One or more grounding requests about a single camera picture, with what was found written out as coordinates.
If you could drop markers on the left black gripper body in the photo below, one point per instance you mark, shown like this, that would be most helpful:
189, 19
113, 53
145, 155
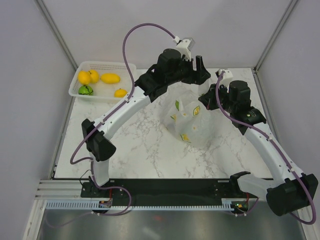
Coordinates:
185, 72

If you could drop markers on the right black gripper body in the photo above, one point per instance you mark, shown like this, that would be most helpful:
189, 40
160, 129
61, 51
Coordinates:
229, 106

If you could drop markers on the white lemon-print plastic bag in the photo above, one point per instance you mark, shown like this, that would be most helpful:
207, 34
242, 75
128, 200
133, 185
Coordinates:
185, 117

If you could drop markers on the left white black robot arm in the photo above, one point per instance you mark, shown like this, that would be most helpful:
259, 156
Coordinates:
98, 134

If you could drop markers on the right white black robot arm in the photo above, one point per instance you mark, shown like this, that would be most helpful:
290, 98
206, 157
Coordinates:
290, 189

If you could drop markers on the small yellow fake citrus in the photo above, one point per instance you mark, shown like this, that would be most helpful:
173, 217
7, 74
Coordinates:
120, 93

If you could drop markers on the yellow fake mango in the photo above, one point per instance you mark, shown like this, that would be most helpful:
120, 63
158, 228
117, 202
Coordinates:
110, 78

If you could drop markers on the small yellow fake lemon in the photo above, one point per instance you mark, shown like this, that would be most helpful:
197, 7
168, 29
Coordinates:
94, 76

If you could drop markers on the large yellow fake lemon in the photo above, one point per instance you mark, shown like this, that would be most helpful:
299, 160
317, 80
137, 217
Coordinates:
84, 78

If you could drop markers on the green black-striped fake fruit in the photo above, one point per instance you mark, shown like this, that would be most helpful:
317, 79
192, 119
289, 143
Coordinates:
86, 90

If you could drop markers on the white plastic fruit basket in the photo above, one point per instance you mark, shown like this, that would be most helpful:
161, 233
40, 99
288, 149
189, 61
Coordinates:
102, 91

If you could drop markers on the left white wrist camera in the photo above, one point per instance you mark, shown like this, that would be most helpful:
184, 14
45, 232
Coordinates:
184, 46

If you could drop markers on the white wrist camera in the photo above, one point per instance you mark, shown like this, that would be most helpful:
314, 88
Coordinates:
184, 46
227, 77

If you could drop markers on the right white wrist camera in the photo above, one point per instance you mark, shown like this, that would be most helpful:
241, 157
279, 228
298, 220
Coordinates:
227, 77

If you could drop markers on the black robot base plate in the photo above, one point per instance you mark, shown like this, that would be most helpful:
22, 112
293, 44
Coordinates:
177, 192

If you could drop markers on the right aluminium frame post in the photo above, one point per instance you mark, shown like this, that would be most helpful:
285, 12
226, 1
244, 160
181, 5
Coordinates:
275, 34

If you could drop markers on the aluminium frame post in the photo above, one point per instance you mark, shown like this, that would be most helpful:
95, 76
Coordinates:
275, 34
56, 32

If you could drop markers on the left aluminium frame post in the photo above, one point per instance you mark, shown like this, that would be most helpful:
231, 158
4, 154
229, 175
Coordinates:
56, 32

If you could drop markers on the white slotted cable duct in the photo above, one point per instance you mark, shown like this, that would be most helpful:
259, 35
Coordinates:
97, 205

